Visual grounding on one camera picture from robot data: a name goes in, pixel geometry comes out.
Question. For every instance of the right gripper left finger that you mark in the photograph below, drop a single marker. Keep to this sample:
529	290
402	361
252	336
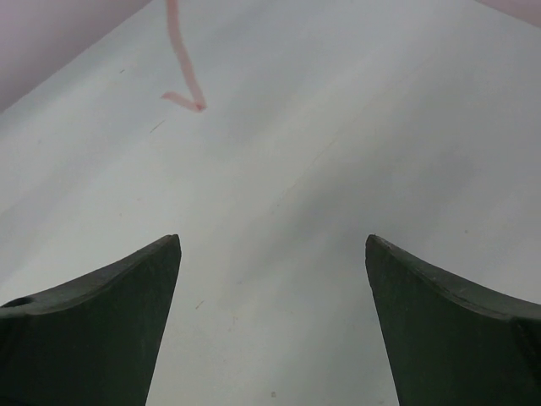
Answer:
93	340

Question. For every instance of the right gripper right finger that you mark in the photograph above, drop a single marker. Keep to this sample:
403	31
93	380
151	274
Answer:
450	341

